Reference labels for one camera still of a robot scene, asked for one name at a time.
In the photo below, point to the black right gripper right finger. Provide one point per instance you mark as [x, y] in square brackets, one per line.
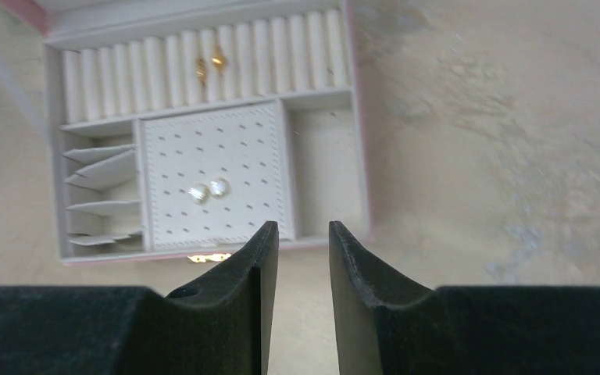
[386, 323]

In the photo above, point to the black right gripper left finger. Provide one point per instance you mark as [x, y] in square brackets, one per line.
[219, 323]

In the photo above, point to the small gold earring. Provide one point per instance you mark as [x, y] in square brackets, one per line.
[199, 193]

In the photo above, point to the pink jewelry box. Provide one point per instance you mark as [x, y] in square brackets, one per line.
[143, 99]

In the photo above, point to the white pearl stud earring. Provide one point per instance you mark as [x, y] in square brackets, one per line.
[219, 188]

